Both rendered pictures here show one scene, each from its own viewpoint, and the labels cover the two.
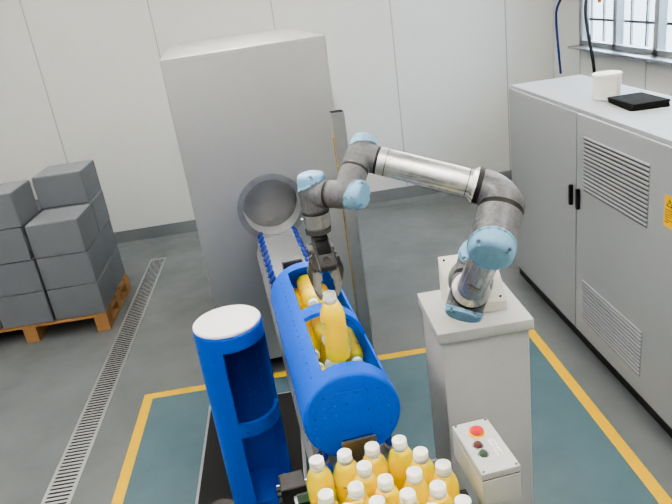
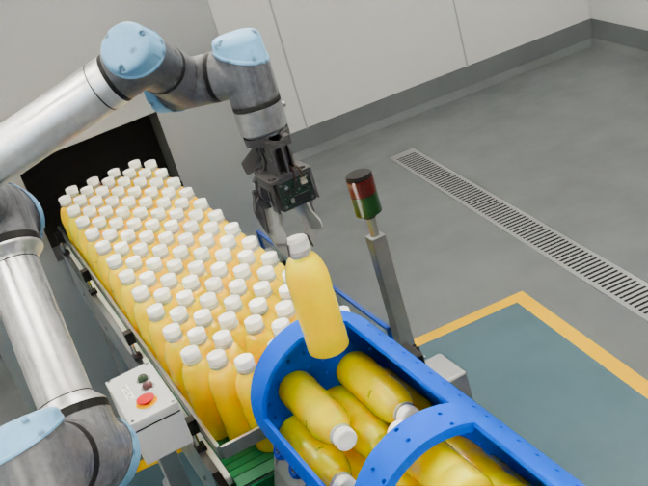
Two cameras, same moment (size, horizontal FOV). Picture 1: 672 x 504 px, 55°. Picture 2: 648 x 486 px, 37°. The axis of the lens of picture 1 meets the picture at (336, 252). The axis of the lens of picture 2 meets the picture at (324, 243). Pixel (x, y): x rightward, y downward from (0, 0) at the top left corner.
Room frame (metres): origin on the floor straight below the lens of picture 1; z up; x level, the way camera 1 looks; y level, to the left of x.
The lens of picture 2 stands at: (3.08, -0.19, 2.08)
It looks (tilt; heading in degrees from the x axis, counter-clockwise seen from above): 25 degrees down; 169
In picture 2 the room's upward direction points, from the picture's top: 17 degrees counter-clockwise
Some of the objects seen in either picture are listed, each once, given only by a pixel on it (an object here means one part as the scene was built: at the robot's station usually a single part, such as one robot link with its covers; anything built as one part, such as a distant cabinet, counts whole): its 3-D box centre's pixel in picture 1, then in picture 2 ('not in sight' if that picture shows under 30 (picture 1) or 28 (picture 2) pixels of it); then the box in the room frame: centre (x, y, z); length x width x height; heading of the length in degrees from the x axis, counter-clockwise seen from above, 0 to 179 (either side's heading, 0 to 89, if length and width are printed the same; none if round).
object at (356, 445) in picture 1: (360, 455); not in sight; (1.49, 0.01, 0.99); 0.10 x 0.02 x 0.12; 99
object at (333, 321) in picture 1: (334, 327); (313, 299); (1.66, 0.04, 1.32); 0.07 x 0.07 x 0.19
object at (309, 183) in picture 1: (313, 192); (243, 69); (1.67, 0.04, 1.72); 0.09 x 0.08 x 0.11; 59
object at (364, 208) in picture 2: not in sight; (365, 202); (1.06, 0.31, 1.18); 0.06 x 0.06 x 0.05
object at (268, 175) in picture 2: (320, 246); (279, 168); (1.68, 0.04, 1.57); 0.09 x 0.08 x 0.12; 9
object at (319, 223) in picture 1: (315, 220); (262, 118); (1.67, 0.04, 1.65); 0.08 x 0.08 x 0.05
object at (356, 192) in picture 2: not in sight; (361, 185); (1.06, 0.31, 1.23); 0.06 x 0.06 x 0.04
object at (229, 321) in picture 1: (226, 321); not in sight; (2.37, 0.48, 1.03); 0.28 x 0.28 x 0.01
